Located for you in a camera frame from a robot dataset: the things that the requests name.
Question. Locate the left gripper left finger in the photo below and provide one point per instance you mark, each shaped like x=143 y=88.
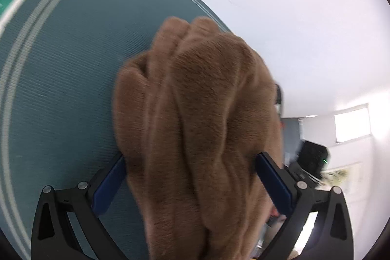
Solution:
x=52 y=234

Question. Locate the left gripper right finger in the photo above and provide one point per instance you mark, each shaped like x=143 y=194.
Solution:
x=294 y=195

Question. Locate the brown fleece sweater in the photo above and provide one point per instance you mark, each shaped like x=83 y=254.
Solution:
x=190 y=115

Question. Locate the black mesh chair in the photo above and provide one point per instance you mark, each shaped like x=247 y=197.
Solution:
x=279 y=100

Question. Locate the teal table mat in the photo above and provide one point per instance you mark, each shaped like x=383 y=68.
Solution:
x=59 y=59

